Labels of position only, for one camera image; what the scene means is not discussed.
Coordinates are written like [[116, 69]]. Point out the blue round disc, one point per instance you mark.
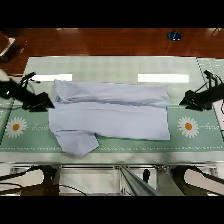
[[174, 35]]

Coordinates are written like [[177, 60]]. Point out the light blue shirt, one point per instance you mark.
[[110, 115]]

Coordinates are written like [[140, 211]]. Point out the silver frame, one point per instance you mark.
[[133, 181]]

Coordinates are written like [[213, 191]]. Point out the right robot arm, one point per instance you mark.
[[218, 93]]

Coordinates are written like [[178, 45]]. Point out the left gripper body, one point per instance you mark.
[[37, 101]]

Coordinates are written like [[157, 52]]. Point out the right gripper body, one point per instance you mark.
[[195, 99]]

